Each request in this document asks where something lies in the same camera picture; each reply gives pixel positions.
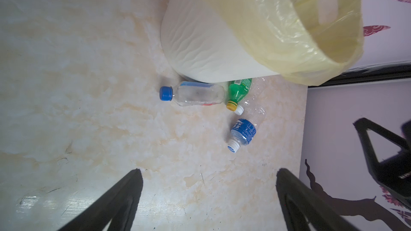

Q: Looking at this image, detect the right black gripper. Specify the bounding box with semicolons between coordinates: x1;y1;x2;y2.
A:
354;118;411;209

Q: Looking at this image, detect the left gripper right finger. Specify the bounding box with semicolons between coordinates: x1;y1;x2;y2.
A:
276;168;357;231

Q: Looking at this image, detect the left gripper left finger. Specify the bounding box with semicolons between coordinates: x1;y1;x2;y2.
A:
60;169;143;231

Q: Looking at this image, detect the Pocari blue label bottle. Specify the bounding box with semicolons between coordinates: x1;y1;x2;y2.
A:
228;105;266;153

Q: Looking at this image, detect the clear unlabelled bottle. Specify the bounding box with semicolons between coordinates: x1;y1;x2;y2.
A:
234;77;268;116

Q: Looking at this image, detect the green bottle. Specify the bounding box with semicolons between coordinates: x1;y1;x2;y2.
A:
226;79;252;112

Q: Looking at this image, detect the bottle blue red label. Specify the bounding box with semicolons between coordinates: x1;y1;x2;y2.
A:
159;81;226;107

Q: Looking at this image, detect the yellow plastic bin liner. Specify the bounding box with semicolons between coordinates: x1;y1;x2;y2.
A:
205;0;364;86

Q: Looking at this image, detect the white ribbed trash bin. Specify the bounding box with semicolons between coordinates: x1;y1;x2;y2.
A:
161;0;276;83

